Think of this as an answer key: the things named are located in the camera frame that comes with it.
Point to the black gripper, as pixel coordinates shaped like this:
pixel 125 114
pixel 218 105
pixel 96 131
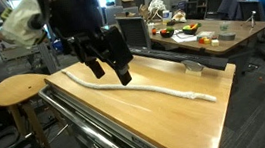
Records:
pixel 75 13

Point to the grey mesh office chair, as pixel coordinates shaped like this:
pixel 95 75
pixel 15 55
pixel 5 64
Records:
pixel 133 32

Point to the small orange toy fruit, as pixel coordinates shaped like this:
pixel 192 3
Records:
pixel 154 31

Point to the long black grooved bar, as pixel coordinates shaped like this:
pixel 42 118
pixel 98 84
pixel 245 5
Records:
pixel 171 57

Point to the cardboard box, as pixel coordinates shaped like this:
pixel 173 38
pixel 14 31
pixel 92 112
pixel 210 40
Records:
pixel 127 0

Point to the black bowl with toy fruit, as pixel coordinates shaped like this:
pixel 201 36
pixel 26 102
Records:
pixel 167 33
pixel 190 30

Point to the white labelled bottle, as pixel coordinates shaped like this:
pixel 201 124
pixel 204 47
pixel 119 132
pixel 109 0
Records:
pixel 166 16

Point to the white paper sheets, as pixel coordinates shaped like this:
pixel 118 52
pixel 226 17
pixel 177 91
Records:
pixel 182 38

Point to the steel tool cart wooden top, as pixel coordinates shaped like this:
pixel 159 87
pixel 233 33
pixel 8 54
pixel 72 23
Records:
pixel 89 139

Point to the white crumpled bag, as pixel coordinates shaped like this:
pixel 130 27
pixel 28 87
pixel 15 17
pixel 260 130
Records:
pixel 179 16

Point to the cream foam block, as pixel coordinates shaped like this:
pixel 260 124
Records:
pixel 194 74

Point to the round wooden stool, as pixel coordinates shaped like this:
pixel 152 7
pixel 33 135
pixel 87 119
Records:
pixel 16 88

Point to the red toy block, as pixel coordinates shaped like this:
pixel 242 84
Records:
pixel 201 40

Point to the yellow toy block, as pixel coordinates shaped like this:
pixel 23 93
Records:
pixel 207 41

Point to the white plastic container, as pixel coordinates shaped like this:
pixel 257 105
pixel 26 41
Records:
pixel 206 34

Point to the black shelf unit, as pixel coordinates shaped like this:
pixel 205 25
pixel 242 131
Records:
pixel 195 8

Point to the cream toy block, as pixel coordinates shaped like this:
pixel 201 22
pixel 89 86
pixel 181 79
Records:
pixel 215 42

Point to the clear plastic cup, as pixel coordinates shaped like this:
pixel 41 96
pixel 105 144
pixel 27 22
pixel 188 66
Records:
pixel 224 26

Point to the office chair with jacket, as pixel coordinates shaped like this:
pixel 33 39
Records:
pixel 232 4

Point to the wooden office desk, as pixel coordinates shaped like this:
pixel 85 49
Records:
pixel 241 28

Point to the small silver desk tripod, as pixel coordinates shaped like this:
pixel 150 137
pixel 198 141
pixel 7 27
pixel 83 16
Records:
pixel 251 18

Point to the dark office chair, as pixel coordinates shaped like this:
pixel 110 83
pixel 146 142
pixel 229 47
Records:
pixel 251 8

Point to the aluminium profile frame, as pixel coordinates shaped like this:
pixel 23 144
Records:
pixel 19 51

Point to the grey duct tape roll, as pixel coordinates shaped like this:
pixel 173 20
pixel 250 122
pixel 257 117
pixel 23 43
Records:
pixel 227 36

